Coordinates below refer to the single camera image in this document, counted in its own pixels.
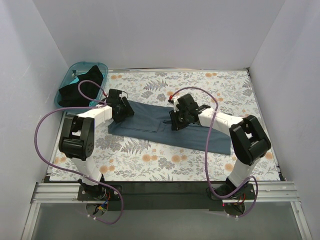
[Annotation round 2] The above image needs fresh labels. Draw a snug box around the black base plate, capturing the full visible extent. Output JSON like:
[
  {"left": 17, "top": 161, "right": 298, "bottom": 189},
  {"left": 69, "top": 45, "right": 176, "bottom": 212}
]
[{"left": 77, "top": 181, "right": 255, "bottom": 211}]

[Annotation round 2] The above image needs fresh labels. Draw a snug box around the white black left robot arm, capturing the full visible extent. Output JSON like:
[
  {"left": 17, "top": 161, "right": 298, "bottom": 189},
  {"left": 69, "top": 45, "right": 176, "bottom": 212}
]
[{"left": 58, "top": 89, "right": 134, "bottom": 200}]

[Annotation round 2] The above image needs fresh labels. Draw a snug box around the black t shirt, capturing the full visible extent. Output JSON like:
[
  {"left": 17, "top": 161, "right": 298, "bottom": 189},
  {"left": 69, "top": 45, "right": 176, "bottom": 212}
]
[{"left": 58, "top": 65, "right": 103, "bottom": 107}]

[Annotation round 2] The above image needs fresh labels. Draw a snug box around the aluminium frame rail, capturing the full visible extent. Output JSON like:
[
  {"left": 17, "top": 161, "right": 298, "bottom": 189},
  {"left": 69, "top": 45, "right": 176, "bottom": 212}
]
[{"left": 31, "top": 182, "right": 80, "bottom": 204}]

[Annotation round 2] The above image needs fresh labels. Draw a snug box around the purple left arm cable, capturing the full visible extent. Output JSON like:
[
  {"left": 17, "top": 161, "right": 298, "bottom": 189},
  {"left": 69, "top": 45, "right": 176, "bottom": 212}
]
[{"left": 34, "top": 79, "right": 125, "bottom": 225}]

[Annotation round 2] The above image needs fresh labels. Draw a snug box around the blue-grey t shirt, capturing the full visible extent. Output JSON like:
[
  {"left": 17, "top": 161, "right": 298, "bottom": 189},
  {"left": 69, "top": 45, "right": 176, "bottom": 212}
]
[{"left": 107, "top": 100, "right": 232, "bottom": 155}]

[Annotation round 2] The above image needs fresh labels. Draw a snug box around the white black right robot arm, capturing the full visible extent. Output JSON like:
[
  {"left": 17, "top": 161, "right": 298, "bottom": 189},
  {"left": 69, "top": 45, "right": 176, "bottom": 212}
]
[{"left": 168, "top": 94, "right": 272, "bottom": 199}]

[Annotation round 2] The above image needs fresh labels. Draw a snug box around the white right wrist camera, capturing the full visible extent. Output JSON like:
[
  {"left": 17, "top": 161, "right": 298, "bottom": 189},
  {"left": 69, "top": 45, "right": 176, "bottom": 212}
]
[{"left": 168, "top": 95, "right": 180, "bottom": 113}]

